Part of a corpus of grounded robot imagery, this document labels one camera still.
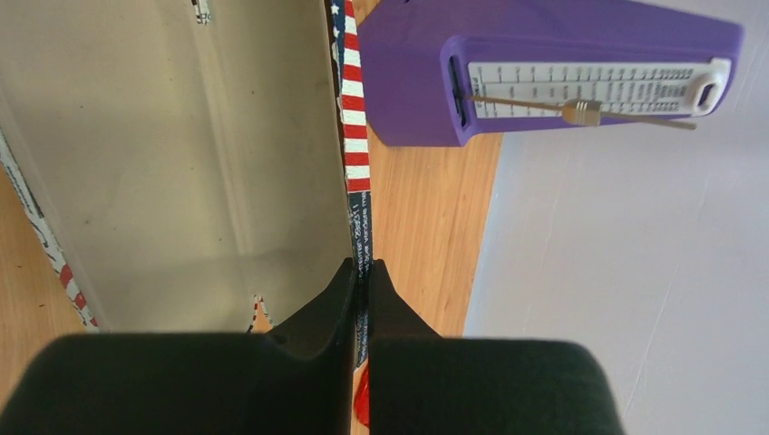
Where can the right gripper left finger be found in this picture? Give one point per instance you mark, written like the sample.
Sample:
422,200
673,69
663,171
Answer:
293,379

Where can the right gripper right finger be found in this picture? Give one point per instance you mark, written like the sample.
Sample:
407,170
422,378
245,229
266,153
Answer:
424,383

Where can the flag print glasses case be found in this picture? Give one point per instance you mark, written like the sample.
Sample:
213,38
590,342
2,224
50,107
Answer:
180,161

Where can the red horseshoe magnet toy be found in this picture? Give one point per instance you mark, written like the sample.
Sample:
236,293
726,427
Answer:
361,401

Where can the purple metronome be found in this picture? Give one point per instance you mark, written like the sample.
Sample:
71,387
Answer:
437,73

